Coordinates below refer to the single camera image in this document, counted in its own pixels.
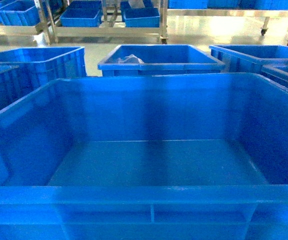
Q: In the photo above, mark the blue crate rack left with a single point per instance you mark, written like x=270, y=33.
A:
x=19, y=13

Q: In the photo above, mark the blue crate far left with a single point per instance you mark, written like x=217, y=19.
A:
x=40, y=65

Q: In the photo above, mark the metal cart with casters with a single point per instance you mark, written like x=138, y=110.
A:
x=267, y=9

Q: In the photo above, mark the blue crate with plastic bag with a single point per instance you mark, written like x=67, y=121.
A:
x=172, y=59

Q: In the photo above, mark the small blue crate on rack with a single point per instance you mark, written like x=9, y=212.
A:
x=148, y=17

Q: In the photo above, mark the large blue plastic crate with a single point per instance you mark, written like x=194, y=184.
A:
x=175, y=157

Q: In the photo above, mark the clear plastic bag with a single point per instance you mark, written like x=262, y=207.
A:
x=129, y=59

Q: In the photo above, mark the blue crate far right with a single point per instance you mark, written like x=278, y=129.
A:
x=249, y=58

